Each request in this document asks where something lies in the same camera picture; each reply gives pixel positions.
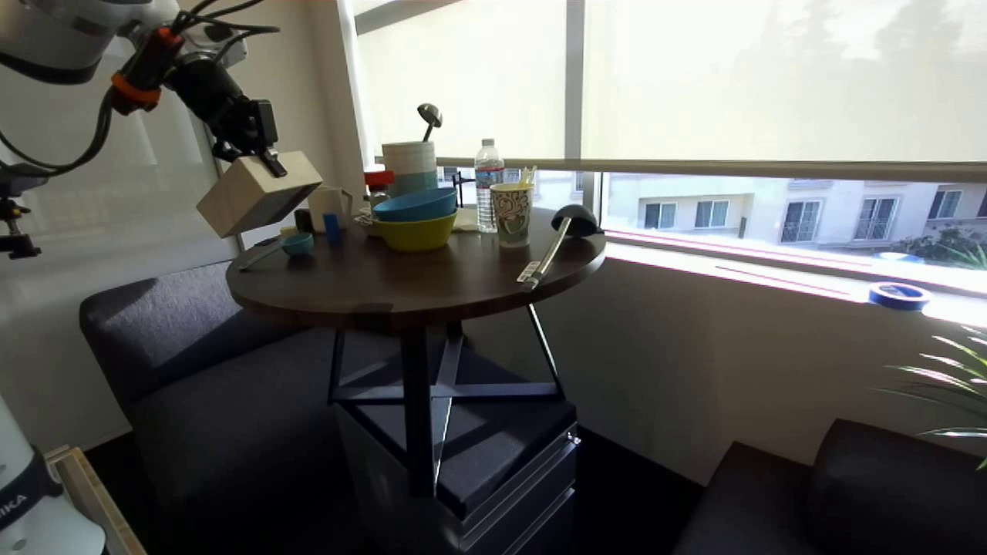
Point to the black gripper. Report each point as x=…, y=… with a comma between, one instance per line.
x=239, y=124

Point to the light wooden box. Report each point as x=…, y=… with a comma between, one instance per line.
x=252, y=194

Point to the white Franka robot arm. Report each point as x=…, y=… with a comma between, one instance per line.
x=64, y=31

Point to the teal blue plastic scoop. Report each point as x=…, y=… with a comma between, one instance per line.
x=297, y=244

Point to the small black upright object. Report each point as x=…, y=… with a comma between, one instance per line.
x=304, y=219

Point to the small white container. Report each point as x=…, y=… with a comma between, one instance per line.
x=327, y=203

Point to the red cup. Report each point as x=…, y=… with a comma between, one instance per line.
x=379, y=179

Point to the white and teal striped canister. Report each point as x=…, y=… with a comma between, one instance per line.
x=408, y=158

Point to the blue bowl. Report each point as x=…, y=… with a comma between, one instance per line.
x=419, y=203

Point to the yellow bowl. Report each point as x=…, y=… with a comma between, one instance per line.
x=419, y=235

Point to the white roller blind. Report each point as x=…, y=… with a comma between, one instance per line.
x=465, y=71
x=781, y=71

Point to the clear water bottle red label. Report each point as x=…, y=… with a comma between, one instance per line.
x=488, y=179

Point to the cream ceramic cup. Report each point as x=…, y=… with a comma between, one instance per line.
x=509, y=215

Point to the dark grey fabric sofa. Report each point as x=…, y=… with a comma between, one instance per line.
x=205, y=410

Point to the black metal table base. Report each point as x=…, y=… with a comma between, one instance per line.
x=419, y=410

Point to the black round domed object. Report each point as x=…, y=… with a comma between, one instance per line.
x=576, y=217

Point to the grey drawer cabinet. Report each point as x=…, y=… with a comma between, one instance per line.
x=494, y=450

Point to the white building outside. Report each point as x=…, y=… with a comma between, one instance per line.
x=781, y=210

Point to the blue tape roll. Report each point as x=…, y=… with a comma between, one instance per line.
x=899, y=296

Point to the black leather armchair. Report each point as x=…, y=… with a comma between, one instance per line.
x=873, y=494

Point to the green potted plant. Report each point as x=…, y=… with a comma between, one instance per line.
x=959, y=373

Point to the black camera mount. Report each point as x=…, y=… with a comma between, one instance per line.
x=13, y=210

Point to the grey window frame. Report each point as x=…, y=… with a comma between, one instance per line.
x=576, y=80

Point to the light wooden frame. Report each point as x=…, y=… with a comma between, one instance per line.
x=93, y=494

